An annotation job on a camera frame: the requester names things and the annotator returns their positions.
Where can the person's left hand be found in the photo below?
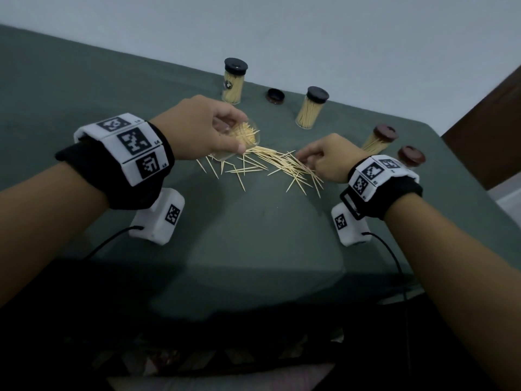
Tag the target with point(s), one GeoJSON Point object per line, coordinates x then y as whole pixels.
{"type": "Point", "coordinates": [189, 128]}

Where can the person's right hand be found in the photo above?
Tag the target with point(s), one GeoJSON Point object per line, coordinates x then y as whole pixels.
{"type": "Point", "coordinates": [336, 158]}

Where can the person's right fingers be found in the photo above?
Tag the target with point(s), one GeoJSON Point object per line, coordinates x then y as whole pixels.
{"type": "Point", "coordinates": [310, 155]}

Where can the person's left thumb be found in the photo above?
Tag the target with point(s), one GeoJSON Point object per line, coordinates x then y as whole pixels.
{"type": "Point", "coordinates": [234, 148]}

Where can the clear plastic toothpick jar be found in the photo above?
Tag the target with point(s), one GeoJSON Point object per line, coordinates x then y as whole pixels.
{"type": "Point", "coordinates": [252, 139]}

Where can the person's right forearm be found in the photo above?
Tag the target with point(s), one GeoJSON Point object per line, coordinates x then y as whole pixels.
{"type": "Point", "coordinates": [460, 280]}

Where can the person's left forearm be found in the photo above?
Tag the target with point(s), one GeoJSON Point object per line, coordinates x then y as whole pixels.
{"type": "Point", "coordinates": [44, 219]}

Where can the bundle of toothpicks in jar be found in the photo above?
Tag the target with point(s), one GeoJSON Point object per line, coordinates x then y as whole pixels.
{"type": "Point", "coordinates": [244, 134]}

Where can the pile of loose toothpicks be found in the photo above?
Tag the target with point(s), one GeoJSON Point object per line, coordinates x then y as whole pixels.
{"type": "Point", "coordinates": [281, 162]}

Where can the plain black-lid toothpick jar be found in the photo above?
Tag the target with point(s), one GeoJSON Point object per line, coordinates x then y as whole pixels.
{"type": "Point", "coordinates": [311, 109]}

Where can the labelled black-lid toothpick jar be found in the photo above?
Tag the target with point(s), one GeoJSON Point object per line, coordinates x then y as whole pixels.
{"type": "Point", "coordinates": [234, 83]}

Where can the dark jar lid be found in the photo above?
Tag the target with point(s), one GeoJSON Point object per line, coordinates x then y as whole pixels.
{"type": "Point", "coordinates": [275, 96]}

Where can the brown-lid toothpick jar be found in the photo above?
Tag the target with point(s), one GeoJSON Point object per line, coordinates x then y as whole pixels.
{"type": "Point", "coordinates": [379, 139]}

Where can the black white marker wristband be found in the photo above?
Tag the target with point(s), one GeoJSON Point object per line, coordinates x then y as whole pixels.
{"type": "Point", "coordinates": [380, 183]}
{"type": "Point", "coordinates": [126, 154]}

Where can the brown jar lid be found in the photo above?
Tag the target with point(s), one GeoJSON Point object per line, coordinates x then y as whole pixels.
{"type": "Point", "coordinates": [412, 155]}

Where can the brown wooden door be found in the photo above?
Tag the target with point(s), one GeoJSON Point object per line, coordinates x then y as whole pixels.
{"type": "Point", "coordinates": [488, 138]}

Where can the patterned fabric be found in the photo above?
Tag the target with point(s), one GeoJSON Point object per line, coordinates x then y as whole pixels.
{"type": "Point", "coordinates": [211, 356]}

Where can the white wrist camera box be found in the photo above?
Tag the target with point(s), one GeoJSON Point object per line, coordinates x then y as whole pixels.
{"type": "Point", "coordinates": [350, 228]}
{"type": "Point", "coordinates": [156, 219]}

